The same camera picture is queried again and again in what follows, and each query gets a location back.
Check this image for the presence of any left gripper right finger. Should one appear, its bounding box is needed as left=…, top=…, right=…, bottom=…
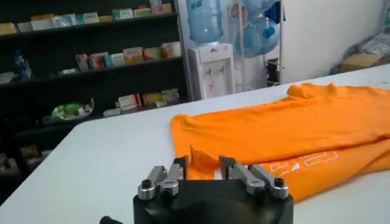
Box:
left=218, top=155, right=289, bottom=200

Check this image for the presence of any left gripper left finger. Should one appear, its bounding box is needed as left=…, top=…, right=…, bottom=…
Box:
left=137, top=155, right=190, bottom=201

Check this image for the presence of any orange t-shirt white print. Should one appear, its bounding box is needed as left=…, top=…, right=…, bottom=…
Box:
left=170, top=82, right=390, bottom=202

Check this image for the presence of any grey clothes pile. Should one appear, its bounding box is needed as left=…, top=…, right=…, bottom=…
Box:
left=350, top=32, right=390, bottom=57

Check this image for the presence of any beige green box stack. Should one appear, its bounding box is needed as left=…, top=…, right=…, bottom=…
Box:
left=142, top=92, right=164, bottom=107

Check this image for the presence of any white red medicine box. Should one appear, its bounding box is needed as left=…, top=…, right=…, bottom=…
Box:
left=118, top=93, right=143, bottom=111

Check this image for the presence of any flat white box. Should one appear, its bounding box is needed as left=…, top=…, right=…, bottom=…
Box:
left=102, top=108, right=122, bottom=118

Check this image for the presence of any black shelf unit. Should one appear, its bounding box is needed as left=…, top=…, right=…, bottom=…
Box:
left=0, top=0, right=190, bottom=205

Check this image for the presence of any white water dispenser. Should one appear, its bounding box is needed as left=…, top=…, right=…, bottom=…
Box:
left=187, top=43, right=236, bottom=100

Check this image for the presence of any white metal jug rack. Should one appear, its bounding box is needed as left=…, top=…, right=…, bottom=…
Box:
left=228, top=0, right=286, bottom=92

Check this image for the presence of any green snack bag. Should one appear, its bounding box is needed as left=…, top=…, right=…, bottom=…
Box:
left=42, top=97, right=95, bottom=124

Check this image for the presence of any white orange medicine box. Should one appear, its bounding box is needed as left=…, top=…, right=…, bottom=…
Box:
left=143, top=46, right=163, bottom=61

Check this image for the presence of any yellow orange medicine box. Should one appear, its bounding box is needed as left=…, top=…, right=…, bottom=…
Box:
left=122, top=46, right=144, bottom=65

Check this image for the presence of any white teal medicine box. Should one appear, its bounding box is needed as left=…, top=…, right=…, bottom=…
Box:
left=112, top=8, right=135, bottom=21
left=110, top=52, right=126, bottom=67

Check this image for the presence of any red blue medicine box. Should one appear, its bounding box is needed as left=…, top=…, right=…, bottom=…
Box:
left=90, top=52, right=109, bottom=71

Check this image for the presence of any blue water jug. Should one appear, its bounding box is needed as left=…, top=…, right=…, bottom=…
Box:
left=242, top=0, right=277, bottom=13
left=234, top=16, right=280, bottom=58
left=185, top=0, right=224, bottom=44

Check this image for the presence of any white blue red box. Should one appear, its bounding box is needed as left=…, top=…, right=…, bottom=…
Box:
left=75, top=54, right=90, bottom=72

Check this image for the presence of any tall brown cardboard box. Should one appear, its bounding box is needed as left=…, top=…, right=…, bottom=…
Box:
left=339, top=53, right=390, bottom=73

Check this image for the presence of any pink tall box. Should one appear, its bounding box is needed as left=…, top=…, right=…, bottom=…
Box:
left=149, top=0, right=163, bottom=15

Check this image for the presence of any blue drink bottle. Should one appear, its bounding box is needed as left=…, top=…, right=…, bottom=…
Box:
left=12, top=48, right=34, bottom=82

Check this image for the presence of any white blue medicine box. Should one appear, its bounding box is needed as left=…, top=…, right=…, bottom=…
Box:
left=51, top=13, right=77, bottom=27

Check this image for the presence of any flat yellow box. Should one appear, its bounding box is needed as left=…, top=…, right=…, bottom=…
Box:
left=30, top=13, right=55, bottom=20

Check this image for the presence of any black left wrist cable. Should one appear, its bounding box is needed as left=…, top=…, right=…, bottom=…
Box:
left=99, top=215, right=124, bottom=224

